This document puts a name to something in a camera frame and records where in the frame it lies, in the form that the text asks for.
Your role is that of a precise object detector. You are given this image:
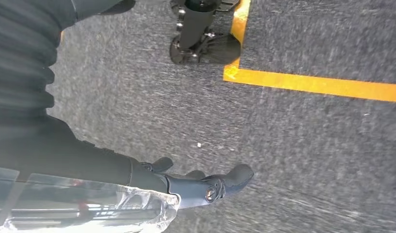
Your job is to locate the dark robot foot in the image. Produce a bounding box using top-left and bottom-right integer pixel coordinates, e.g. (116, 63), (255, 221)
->
(170, 0), (242, 66)

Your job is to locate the yellow floor tape square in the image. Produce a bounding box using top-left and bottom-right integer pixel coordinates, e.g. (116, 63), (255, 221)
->
(223, 0), (396, 104)

